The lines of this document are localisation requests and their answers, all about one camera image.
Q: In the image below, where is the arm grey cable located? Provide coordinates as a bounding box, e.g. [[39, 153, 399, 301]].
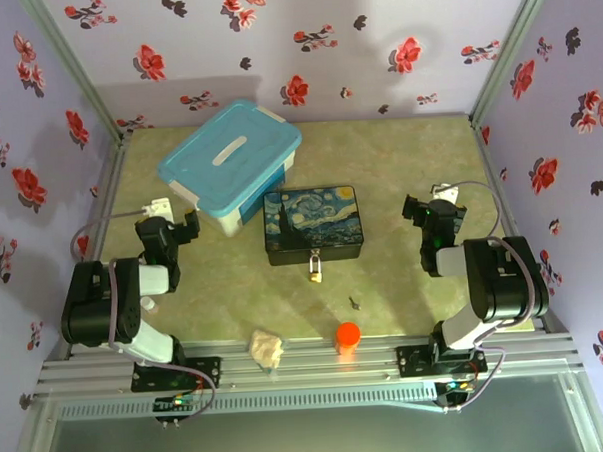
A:
[[432, 177, 544, 412], [69, 204, 219, 428]]

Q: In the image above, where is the aluminium corner post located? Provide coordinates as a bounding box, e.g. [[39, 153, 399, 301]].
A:
[[464, 0, 566, 130], [18, 0, 129, 149]]

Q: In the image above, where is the orange plastic bottle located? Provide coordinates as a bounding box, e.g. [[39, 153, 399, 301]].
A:
[[334, 321, 363, 359]]

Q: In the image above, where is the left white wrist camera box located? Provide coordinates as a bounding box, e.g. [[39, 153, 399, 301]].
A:
[[140, 197, 173, 220]]

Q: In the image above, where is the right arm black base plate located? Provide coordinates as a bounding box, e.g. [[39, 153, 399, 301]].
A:
[[395, 341, 489, 380]]

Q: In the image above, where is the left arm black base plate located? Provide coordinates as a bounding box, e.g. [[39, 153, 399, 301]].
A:
[[130, 356, 224, 394]]

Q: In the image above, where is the left arm grey cable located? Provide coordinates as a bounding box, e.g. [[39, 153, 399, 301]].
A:
[[69, 204, 219, 428]]

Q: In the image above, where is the small brass padlock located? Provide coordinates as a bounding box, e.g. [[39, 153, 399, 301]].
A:
[[306, 248, 326, 286]]

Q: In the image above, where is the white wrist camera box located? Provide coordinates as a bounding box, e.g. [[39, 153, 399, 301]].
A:
[[431, 182, 461, 205], [140, 197, 173, 220]]

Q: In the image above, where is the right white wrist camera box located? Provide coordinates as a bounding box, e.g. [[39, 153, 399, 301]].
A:
[[431, 182, 461, 205]]

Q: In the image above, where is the grey slotted cable duct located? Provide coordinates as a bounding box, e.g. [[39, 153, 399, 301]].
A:
[[56, 383, 441, 424]]

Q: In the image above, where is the blue lidded plastic storage box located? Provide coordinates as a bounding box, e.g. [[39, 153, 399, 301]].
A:
[[154, 96, 307, 242]]

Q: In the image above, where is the aluminium side frame rail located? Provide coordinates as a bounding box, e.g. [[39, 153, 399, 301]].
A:
[[36, 130, 141, 361], [469, 109, 570, 337]]

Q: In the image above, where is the long aluminium frame rail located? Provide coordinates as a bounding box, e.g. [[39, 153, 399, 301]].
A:
[[36, 323, 587, 400]]

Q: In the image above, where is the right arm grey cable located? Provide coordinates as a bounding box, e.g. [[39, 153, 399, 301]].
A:
[[432, 177, 544, 412]]

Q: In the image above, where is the starry night print tin box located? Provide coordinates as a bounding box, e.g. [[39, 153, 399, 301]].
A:
[[262, 184, 363, 268]]

